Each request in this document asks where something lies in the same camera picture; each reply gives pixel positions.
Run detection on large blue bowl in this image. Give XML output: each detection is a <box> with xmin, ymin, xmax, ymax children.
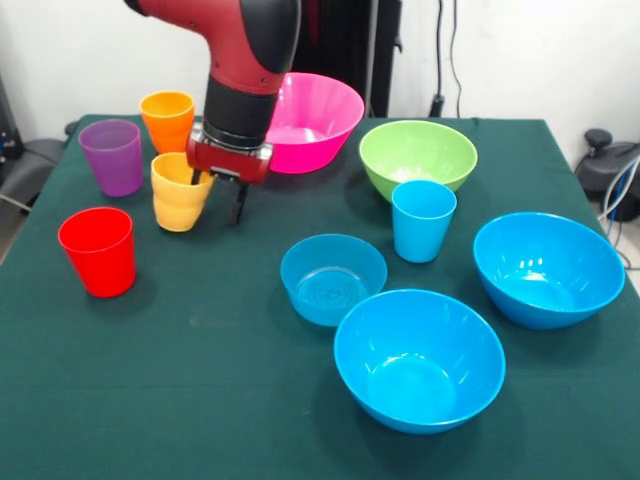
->
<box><xmin>473</xmin><ymin>211</ymin><xmax>627</xmax><ymax>330</ymax></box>
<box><xmin>333</xmin><ymin>288</ymin><xmax>507</xmax><ymax>435</ymax></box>

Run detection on small blue bowl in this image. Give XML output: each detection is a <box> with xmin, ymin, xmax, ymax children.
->
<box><xmin>279</xmin><ymin>233</ymin><xmax>389</xmax><ymax>328</ymax></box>

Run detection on blue cup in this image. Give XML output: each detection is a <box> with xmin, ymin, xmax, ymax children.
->
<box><xmin>391</xmin><ymin>180</ymin><xmax>458</xmax><ymax>264</ymax></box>

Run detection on dark green tablecloth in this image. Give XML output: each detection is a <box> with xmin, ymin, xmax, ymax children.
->
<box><xmin>0</xmin><ymin>113</ymin><xmax>640</xmax><ymax>480</ymax></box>

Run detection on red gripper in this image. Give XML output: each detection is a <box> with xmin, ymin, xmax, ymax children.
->
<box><xmin>185</xmin><ymin>122</ymin><xmax>275</xmax><ymax>227</ymax></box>

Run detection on pink bowl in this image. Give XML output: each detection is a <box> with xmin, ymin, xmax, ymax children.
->
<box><xmin>264</xmin><ymin>72</ymin><xmax>366</xmax><ymax>175</ymax></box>

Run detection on black wall cable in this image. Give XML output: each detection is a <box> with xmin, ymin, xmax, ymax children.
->
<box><xmin>429</xmin><ymin>0</ymin><xmax>481</xmax><ymax>121</ymax></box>

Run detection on red cup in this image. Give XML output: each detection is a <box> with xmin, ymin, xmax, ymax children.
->
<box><xmin>57</xmin><ymin>206</ymin><xmax>137</xmax><ymax>299</ymax></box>

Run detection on black chair base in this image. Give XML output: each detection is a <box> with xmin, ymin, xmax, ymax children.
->
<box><xmin>574</xmin><ymin>128</ymin><xmax>640</xmax><ymax>224</ymax></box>

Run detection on blue and white cables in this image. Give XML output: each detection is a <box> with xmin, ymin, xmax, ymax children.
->
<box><xmin>597</xmin><ymin>152</ymin><xmax>640</xmax><ymax>269</ymax></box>

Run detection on orange cup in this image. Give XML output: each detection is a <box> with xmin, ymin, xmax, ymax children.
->
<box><xmin>138</xmin><ymin>90</ymin><xmax>196</xmax><ymax>155</ymax></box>

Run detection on purple cup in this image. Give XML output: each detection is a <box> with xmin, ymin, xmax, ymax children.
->
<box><xmin>78</xmin><ymin>118</ymin><xmax>145</xmax><ymax>198</ymax></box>

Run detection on yellow cup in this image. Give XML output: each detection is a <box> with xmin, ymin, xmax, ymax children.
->
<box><xmin>150</xmin><ymin>152</ymin><xmax>216</xmax><ymax>234</ymax></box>

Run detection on green bowl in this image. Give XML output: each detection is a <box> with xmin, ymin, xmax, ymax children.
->
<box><xmin>358</xmin><ymin>119</ymin><xmax>479</xmax><ymax>204</ymax></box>

